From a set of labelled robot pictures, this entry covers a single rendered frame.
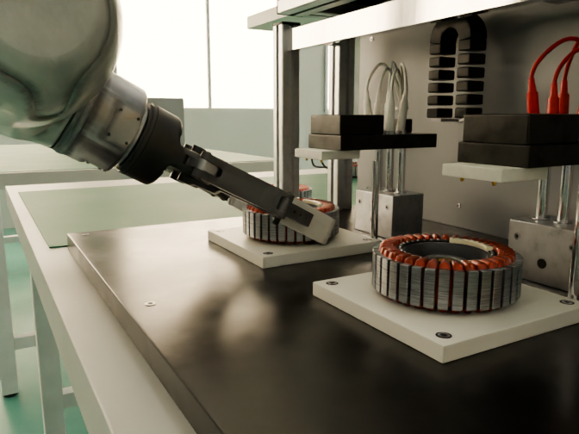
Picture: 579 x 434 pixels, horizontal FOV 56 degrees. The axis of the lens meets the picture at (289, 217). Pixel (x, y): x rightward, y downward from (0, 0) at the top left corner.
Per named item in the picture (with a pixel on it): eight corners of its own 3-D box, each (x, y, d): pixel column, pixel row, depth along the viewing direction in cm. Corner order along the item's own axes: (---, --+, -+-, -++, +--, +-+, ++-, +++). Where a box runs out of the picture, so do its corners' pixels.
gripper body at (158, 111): (102, 165, 56) (181, 202, 61) (122, 172, 49) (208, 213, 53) (135, 101, 57) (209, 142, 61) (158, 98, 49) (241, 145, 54)
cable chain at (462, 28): (465, 121, 65) (472, 5, 63) (425, 121, 71) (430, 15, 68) (494, 121, 67) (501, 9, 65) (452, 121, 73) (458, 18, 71)
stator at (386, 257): (452, 329, 35) (456, 274, 35) (343, 285, 44) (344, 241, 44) (550, 298, 41) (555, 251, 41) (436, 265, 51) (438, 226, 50)
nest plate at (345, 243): (263, 269, 54) (263, 257, 54) (207, 239, 67) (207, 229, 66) (382, 251, 61) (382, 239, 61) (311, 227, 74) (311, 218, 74)
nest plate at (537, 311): (442, 364, 33) (444, 345, 33) (312, 294, 46) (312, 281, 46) (590, 319, 40) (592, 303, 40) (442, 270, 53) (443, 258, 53)
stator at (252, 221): (270, 251, 56) (270, 214, 55) (227, 231, 66) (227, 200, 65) (357, 238, 62) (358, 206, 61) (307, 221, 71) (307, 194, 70)
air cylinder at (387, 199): (390, 239, 66) (392, 195, 65) (354, 229, 73) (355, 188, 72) (421, 235, 69) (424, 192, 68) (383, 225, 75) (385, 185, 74)
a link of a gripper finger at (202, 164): (183, 148, 55) (170, 135, 50) (229, 169, 55) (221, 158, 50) (172, 169, 55) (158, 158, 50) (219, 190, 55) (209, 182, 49)
